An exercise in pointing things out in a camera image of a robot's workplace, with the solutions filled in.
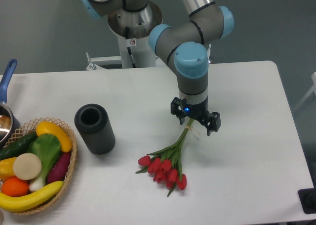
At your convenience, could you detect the black device at edge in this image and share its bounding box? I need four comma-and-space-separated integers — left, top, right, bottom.
298, 188, 316, 214

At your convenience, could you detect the white furniture frame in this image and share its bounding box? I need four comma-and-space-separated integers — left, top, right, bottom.
293, 72, 316, 114

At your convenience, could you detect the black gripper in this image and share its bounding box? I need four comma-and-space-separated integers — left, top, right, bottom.
170, 97, 221, 136

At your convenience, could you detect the green bok choy toy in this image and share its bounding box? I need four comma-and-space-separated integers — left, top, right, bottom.
28, 134, 61, 192

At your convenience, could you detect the beige round disc toy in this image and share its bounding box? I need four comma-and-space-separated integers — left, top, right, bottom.
13, 153, 41, 180

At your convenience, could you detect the yellow banana toy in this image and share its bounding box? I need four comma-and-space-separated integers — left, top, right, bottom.
0, 181, 64, 212

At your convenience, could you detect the red tulip bouquet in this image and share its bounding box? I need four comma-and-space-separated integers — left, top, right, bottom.
135, 119, 194, 196

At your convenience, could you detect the orange fruit toy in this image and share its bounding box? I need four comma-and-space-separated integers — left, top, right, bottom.
1, 177, 29, 197

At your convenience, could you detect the dark grey ribbed vase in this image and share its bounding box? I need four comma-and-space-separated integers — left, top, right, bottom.
74, 104, 116, 155

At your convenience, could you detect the yellow squash toy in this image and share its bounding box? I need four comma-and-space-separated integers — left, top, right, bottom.
36, 121, 72, 153

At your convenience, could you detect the green cucumber toy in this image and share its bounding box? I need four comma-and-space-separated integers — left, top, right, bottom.
0, 132, 38, 160

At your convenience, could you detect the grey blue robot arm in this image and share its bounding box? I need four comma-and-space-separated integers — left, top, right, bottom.
81, 0, 234, 134

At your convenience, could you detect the yellow pepper toy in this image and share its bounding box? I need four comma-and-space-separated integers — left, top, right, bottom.
0, 157, 17, 181

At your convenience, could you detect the blue handled metal pot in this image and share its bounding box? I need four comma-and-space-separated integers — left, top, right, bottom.
0, 59, 20, 150

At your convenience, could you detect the woven wicker basket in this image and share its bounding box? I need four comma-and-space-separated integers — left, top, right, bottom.
5, 117, 77, 215

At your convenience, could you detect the purple sweet potato toy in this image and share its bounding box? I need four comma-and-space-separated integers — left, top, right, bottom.
46, 153, 71, 184

